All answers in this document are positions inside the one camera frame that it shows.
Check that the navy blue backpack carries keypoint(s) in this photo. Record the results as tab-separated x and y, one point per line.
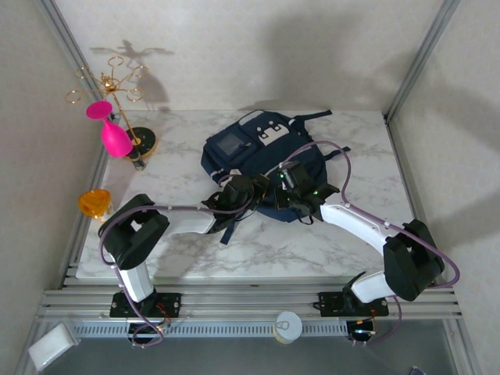
250	156

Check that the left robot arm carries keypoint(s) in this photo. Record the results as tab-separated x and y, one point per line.
191	222

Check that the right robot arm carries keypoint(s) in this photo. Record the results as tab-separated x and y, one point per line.
351	222

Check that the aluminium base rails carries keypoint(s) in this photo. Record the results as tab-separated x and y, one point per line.
250	301

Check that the small glass jar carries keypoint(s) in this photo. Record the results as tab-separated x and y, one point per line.
139	164

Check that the tin can with pull tab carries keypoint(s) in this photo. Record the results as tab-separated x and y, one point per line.
288	326

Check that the pink goblet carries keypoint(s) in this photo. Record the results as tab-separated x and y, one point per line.
115	140

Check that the orange lidded cup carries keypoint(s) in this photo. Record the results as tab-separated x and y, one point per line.
93	201

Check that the white foam block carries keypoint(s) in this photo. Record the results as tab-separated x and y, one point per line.
51	345

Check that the aluminium side rail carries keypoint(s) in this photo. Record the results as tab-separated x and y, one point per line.
99	172
405	176

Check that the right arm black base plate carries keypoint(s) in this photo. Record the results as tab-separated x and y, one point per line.
330	304

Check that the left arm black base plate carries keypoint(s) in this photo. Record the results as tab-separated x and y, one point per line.
172	304

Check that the aluminium frame post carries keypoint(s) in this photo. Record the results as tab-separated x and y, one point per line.
66	43
422	51

